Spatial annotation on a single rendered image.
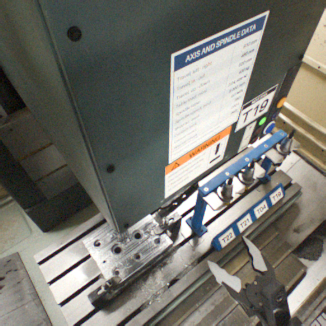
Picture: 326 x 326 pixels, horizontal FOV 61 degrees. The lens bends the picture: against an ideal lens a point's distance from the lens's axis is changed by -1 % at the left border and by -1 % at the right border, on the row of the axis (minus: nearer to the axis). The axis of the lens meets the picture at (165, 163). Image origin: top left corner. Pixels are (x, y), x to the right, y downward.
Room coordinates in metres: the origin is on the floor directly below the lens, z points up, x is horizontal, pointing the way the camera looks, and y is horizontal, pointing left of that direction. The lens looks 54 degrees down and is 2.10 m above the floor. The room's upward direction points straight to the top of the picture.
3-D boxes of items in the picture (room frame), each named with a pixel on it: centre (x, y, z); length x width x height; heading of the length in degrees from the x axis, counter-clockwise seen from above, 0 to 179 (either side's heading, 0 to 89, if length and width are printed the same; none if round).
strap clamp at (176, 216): (0.48, -0.01, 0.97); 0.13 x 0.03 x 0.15; 128
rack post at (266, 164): (0.78, -0.49, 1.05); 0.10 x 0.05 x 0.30; 38
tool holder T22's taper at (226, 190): (0.50, -0.22, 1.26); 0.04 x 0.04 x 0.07
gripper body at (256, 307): (0.10, -0.22, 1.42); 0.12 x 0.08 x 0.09; 33
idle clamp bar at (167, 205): (0.66, -0.07, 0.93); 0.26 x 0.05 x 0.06; 133
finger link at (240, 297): (0.13, -0.17, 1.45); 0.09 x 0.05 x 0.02; 58
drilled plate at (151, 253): (0.40, 0.15, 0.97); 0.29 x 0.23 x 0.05; 128
